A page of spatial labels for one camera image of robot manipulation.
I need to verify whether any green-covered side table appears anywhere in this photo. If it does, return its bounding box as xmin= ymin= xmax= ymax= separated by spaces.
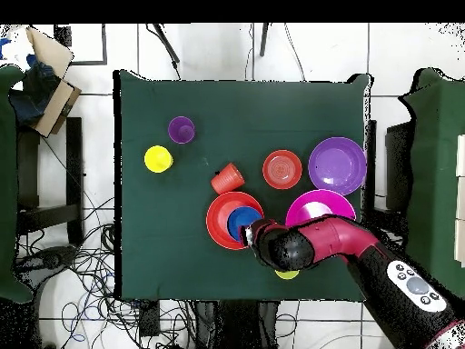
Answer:
xmin=0 ymin=64 xmax=34 ymax=304
xmin=395 ymin=67 xmax=465 ymax=301

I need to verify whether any large orange bowl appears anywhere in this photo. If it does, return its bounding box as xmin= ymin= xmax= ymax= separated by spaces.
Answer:
xmin=205 ymin=191 xmax=265 ymax=251

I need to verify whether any black box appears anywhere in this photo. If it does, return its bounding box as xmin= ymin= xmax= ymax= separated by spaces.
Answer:
xmin=384 ymin=121 xmax=415 ymax=212

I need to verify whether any dark green tablecloth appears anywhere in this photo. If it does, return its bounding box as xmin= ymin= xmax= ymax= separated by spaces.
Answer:
xmin=114 ymin=69 xmax=373 ymax=303

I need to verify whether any white box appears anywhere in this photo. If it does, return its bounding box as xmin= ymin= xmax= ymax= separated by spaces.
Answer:
xmin=455 ymin=134 xmax=465 ymax=178
xmin=455 ymin=177 xmax=465 ymax=220

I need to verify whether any dark blue cloth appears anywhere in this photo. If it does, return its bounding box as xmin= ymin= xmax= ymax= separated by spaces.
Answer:
xmin=8 ymin=54 xmax=61 ymax=126

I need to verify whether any black tripod leg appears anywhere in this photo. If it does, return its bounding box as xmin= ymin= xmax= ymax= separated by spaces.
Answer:
xmin=145 ymin=23 xmax=182 ymax=79
xmin=259 ymin=22 xmax=271 ymax=58

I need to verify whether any cardboard box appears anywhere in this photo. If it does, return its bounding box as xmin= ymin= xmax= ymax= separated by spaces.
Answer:
xmin=8 ymin=25 xmax=83 ymax=139

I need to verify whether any black stool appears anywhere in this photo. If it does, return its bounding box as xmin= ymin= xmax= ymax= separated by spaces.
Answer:
xmin=15 ymin=115 xmax=85 ymax=246

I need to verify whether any tangle of floor cables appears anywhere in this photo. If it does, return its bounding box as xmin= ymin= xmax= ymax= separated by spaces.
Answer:
xmin=15 ymin=195 xmax=204 ymax=349

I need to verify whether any large pink bowl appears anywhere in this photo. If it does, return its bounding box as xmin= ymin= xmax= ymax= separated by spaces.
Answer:
xmin=284 ymin=188 xmax=358 ymax=227

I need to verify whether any purple cup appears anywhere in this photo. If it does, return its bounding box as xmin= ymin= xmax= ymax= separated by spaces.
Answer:
xmin=167 ymin=115 xmax=196 ymax=145

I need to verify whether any bright yellow cup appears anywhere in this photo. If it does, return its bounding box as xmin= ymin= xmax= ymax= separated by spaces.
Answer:
xmin=143 ymin=145 xmax=174 ymax=175

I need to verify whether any black pedestal foot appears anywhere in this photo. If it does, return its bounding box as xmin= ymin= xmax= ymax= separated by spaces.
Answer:
xmin=14 ymin=244 xmax=79 ymax=288

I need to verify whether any black square frame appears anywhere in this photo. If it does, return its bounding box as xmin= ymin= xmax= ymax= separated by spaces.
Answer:
xmin=54 ymin=23 xmax=108 ymax=66

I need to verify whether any small blue bowl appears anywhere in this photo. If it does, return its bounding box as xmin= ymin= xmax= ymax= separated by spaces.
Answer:
xmin=226 ymin=205 xmax=263 ymax=243

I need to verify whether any small orange bowl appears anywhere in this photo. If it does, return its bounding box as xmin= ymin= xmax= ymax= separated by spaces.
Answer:
xmin=262 ymin=149 xmax=303 ymax=191

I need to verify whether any orange cup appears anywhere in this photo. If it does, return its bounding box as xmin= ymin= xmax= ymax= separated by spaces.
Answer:
xmin=210 ymin=162 xmax=246 ymax=196

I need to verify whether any purple bowl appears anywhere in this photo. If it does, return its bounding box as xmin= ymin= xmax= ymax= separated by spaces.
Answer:
xmin=307 ymin=136 xmax=369 ymax=196

